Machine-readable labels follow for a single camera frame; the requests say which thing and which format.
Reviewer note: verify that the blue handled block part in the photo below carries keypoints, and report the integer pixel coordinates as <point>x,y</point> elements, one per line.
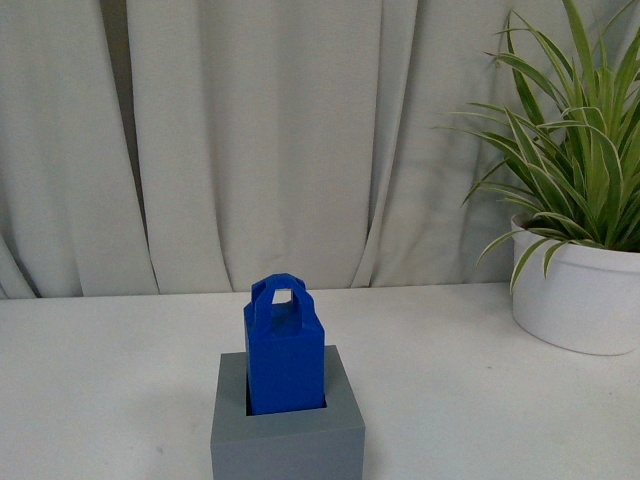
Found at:
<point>285,347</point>

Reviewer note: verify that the gray square base block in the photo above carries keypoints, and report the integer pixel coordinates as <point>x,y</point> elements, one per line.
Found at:
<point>324,443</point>

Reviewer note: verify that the white fabric curtain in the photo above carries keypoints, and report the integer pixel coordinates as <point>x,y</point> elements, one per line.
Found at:
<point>160,147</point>

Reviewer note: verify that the green spider plant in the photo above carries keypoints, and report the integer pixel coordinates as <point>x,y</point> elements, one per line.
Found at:
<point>569,155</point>

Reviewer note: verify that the white round plant pot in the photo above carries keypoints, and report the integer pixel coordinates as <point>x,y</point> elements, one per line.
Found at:
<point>584,300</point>

